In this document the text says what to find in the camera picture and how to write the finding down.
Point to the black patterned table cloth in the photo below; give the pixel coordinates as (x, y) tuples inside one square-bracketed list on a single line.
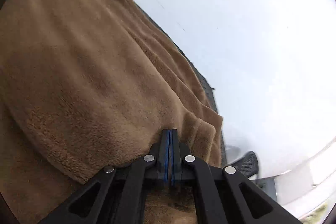
[(208, 90)]

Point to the black mesh chair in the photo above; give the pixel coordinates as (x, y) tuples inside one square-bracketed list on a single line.
[(247, 165)]

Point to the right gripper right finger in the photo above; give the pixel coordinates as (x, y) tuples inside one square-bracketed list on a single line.
[(222, 195)]

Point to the framed landscape painting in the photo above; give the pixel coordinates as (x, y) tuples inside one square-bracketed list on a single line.
[(318, 215)]

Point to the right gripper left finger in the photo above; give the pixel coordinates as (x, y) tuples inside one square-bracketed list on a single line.
[(117, 195)]

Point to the brown fleece garment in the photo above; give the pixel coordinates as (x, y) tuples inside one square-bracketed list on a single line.
[(85, 84)]

